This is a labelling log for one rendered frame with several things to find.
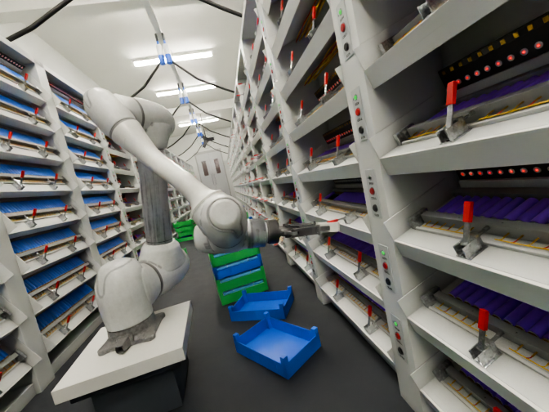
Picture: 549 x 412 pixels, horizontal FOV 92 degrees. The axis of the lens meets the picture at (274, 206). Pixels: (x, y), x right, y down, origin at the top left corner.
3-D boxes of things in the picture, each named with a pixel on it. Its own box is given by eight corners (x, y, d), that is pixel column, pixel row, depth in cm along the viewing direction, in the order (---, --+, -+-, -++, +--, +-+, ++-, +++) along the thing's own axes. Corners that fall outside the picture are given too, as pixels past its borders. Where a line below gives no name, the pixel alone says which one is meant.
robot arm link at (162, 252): (131, 297, 109) (169, 274, 129) (164, 303, 104) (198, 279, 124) (106, 96, 95) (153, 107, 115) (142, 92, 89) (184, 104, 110)
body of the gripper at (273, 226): (264, 241, 87) (292, 239, 89) (268, 247, 79) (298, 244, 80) (262, 218, 86) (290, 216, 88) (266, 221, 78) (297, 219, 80)
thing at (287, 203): (304, 218, 141) (290, 196, 139) (280, 209, 200) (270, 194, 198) (334, 197, 143) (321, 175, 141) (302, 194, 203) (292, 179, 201)
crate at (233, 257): (212, 268, 158) (209, 255, 157) (209, 260, 177) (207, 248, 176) (261, 253, 167) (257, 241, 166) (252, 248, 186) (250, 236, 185)
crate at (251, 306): (230, 321, 140) (227, 307, 139) (246, 302, 159) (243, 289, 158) (285, 319, 130) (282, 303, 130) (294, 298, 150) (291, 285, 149)
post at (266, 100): (290, 266, 205) (240, 34, 187) (287, 261, 214) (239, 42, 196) (314, 258, 208) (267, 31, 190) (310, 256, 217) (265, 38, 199)
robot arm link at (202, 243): (247, 253, 85) (250, 247, 73) (196, 258, 82) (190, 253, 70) (244, 221, 88) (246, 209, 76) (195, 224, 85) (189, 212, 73)
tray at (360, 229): (379, 247, 72) (362, 218, 71) (309, 220, 132) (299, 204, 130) (435, 206, 75) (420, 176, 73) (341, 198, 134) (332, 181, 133)
